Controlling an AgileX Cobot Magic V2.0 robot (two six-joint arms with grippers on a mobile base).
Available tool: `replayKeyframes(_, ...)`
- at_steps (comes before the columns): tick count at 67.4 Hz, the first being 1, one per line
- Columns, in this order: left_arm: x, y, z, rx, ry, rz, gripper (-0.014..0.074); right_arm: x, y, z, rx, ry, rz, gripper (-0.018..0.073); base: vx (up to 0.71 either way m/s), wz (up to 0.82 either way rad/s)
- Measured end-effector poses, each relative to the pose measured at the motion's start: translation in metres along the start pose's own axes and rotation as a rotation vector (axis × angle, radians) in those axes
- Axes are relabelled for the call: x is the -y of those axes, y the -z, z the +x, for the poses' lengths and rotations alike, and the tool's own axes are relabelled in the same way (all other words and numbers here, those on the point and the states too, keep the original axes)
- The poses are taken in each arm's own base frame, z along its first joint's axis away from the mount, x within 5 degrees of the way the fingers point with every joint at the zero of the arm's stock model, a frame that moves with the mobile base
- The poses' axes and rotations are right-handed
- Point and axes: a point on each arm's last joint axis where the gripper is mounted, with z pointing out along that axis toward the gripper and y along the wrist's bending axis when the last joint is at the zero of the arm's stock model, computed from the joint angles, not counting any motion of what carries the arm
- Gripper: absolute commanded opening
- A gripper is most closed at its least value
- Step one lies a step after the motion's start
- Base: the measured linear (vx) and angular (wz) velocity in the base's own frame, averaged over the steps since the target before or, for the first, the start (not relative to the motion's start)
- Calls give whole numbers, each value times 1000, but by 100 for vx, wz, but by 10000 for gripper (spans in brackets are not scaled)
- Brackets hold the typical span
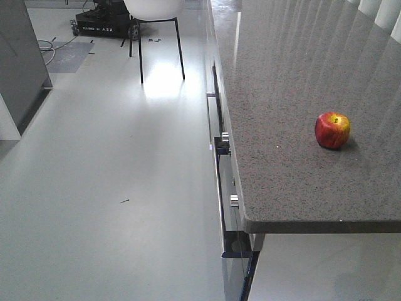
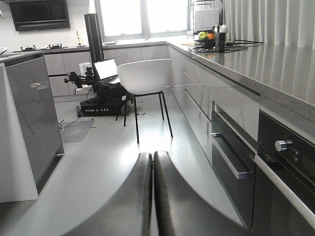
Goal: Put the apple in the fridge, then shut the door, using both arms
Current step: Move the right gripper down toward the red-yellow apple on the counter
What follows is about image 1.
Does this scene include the red yellow apple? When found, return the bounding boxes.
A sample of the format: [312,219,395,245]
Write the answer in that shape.
[315,112,351,150]

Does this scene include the black wheeled robot base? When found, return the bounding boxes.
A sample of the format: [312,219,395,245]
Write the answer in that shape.
[70,0,138,40]

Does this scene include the lower silver oven knob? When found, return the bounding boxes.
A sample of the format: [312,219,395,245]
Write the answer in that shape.
[229,194,239,208]

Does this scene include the black glass oven front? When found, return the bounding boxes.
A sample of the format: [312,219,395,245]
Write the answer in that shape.
[212,137,259,301]

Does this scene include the grey stone kitchen counter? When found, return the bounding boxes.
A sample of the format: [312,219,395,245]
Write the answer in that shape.
[205,0,401,301]

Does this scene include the white chair black legs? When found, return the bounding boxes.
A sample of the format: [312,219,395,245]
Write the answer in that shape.
[124,0,185,84]

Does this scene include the grey floor mat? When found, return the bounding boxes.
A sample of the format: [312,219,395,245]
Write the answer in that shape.
[46,41,95,73]

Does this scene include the grey cabinet at left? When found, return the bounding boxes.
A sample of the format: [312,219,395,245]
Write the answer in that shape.
[1,1,53,134]

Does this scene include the grey floor cable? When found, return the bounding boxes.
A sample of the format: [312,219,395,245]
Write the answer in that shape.
[36,34,78,66]

